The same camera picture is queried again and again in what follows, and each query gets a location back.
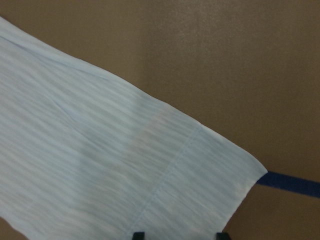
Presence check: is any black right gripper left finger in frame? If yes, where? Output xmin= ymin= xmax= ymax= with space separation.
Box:
xmin=132 ymin=232 xmax=145 ymax=240

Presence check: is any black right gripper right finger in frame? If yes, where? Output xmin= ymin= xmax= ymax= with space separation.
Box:
xmin=216 ymin=232 xmax=231 ymax=240

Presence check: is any light blue striped shirt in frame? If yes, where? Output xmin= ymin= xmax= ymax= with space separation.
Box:
xmin=0 ymin=19 xmax=267 ymax=240

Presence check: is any blue tape line crosswise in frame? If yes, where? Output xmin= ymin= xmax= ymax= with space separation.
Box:
xmin=256 ymin=171 xmax=320 ymax=198

